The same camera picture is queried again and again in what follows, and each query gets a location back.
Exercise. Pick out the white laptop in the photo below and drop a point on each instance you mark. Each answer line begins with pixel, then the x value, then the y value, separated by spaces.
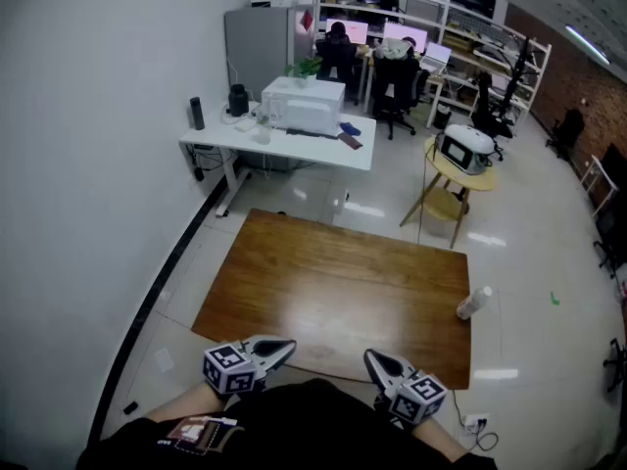
pixel 437 56

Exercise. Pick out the round yellow side table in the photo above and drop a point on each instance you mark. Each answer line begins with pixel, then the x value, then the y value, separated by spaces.
pixel 465 180

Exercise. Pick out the small white side table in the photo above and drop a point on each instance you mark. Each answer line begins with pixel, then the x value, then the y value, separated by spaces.
pixel 600 176

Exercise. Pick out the white rounded countertop appliance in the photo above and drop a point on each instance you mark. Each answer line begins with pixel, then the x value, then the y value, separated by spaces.
pixel 465 145

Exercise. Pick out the person's black shirt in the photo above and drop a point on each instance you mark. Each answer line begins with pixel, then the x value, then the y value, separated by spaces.
pixel 303 429

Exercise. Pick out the brown flat case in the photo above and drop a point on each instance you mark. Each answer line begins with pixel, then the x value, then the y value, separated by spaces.
pixel 350 141

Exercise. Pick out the clear glass pitcher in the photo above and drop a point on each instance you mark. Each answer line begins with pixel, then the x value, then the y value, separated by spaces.
pixel 268 111

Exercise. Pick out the white power adapter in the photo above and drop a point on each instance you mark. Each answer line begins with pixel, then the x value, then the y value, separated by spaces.
pixel 242 127

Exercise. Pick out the person's right forearm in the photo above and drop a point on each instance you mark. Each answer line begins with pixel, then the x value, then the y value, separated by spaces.
pixel 438 438

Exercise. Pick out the black metal stand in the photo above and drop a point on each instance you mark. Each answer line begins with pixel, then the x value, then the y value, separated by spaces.
pixel 519 66

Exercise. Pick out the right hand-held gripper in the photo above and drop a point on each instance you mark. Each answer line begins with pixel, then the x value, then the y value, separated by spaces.
pixel 416 399

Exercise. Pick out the black office chair white garment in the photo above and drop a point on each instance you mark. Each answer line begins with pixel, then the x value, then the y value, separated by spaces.
pixel 397 81

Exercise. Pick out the green potted plant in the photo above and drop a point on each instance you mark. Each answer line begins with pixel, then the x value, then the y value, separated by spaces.
pixel 303 68

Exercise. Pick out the ceiling light tube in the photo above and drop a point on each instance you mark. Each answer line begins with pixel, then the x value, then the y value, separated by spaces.
pixel 588 44

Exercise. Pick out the clear plastic bottle white cap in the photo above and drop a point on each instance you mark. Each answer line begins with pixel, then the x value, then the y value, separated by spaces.
pixel 472 303

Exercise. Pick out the white shelving rack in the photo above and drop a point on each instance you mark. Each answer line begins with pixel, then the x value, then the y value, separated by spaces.
pixel 490 42

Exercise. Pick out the pink lit monitor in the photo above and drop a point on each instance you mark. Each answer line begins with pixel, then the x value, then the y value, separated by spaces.
pixel 355 30
pixel 404 32

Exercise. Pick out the black armchair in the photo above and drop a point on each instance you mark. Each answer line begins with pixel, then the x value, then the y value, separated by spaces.
pixel 568 127

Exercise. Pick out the clear glass cup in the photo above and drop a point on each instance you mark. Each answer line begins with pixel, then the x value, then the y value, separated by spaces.
pixel 263 136

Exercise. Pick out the white floor power strip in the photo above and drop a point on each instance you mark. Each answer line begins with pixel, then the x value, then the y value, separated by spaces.
pixel 475 420

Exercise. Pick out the black flat bar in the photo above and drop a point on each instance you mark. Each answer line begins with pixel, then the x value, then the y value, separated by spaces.
pixel 311 133

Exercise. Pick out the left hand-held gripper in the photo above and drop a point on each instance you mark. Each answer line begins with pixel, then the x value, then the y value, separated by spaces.
pixel 229 371

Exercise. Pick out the white microwave oven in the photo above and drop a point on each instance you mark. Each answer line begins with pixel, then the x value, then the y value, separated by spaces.
pixel 306 108

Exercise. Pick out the black trash bin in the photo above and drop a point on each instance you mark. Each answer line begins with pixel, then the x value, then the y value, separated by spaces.
pixel 443 116

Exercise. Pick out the person's left forearm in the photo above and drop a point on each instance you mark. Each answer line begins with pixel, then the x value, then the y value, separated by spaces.
pixel 183 404

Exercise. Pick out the black thermos flask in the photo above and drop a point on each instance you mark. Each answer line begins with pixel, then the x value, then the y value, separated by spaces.
pixel 197 113

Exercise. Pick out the white desk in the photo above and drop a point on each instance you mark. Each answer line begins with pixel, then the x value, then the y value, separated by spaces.
pixel 303 149

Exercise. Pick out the gray partition panel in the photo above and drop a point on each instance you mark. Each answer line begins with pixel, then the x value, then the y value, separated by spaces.
pixel 255 47

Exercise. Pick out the black jar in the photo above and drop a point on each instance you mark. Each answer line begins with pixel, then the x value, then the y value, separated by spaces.
pixel 237 100

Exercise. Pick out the wooden table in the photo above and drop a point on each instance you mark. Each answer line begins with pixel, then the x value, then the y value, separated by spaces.
pixel 318 272

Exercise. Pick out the blue cloth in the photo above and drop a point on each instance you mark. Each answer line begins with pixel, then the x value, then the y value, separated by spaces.
pixel 349 128

